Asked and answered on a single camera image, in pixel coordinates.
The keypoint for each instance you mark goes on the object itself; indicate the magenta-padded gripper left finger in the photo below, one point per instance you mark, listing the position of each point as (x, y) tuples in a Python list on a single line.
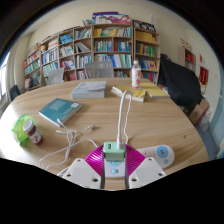
[(83, 171)]

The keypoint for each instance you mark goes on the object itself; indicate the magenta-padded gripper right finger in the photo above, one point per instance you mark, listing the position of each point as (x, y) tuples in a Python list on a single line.
[(145, 171)]

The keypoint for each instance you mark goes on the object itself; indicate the mint green charger block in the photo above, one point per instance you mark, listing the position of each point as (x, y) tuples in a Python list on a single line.
[(114, 151)]

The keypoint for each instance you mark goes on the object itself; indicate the white power strip pastel sockets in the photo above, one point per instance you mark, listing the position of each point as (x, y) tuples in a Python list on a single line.
[(160, 155)]

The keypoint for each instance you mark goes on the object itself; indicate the small red jar white lid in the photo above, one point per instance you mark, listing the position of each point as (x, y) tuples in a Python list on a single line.
[(33, 133)]

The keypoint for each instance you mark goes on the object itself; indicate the teal book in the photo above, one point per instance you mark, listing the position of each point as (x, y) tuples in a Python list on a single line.
[(60, 110)]

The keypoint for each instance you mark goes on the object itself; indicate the open yellow book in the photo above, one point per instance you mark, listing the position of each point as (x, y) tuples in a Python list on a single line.
[(128, 93)]

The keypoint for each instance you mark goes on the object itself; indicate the cardboard box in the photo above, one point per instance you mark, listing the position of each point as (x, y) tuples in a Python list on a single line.
[(198, 111)]

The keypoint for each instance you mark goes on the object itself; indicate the grey book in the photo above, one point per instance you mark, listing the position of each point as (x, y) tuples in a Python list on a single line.
[(88, 90)]

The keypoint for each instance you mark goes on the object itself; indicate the black cloth cover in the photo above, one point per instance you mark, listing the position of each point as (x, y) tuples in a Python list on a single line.
[(180, 83)]

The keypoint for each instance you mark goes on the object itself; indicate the clear drink bottle red label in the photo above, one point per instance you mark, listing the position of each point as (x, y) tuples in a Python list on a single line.
[(136, 75)]

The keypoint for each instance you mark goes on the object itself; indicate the grey mesh office chair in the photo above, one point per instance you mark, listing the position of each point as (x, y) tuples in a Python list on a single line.
[(99, 70)]

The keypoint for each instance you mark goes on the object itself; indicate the dark blue chair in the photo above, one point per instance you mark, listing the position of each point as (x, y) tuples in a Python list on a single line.
[(14, 92)]

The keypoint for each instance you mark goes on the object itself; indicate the window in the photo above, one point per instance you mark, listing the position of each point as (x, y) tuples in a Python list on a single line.
[(3, 81)]

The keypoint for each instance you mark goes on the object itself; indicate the wooden bookshelf unit with books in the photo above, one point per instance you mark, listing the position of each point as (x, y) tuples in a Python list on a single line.
[(100, 46)]

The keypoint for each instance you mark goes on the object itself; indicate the red wall banner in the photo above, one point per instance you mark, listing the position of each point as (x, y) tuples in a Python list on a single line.
[(203, 75)]

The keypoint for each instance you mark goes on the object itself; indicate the small wooden wall shelf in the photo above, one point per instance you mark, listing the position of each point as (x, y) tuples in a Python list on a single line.
[(187, 58)]

